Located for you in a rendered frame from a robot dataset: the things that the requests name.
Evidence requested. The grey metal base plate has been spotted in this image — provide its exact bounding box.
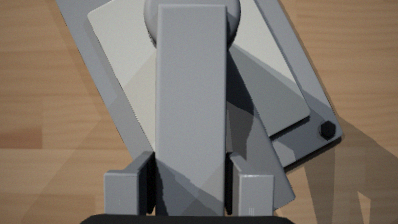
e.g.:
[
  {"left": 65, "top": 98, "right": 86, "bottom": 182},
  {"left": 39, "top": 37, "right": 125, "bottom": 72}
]
[{"left": 55, "top": 0, "right": 343, "bottom": 168}]

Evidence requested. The dark grey faucet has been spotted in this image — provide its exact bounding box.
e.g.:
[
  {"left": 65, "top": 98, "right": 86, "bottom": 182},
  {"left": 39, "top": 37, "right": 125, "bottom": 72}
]
[{"left": 87, "top": 0, "right": 310, "bottom": 216}]

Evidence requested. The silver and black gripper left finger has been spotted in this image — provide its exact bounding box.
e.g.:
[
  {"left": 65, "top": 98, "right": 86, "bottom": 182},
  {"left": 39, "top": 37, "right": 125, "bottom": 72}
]
[{"left": 103, "top": 151, "right": 155, "bottom": 215}]

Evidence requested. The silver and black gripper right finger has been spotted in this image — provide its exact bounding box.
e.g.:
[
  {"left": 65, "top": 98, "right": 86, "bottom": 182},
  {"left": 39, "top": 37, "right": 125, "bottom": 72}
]
[{"left": 225, "top": 152, "right": 275, "bottom": 216}]

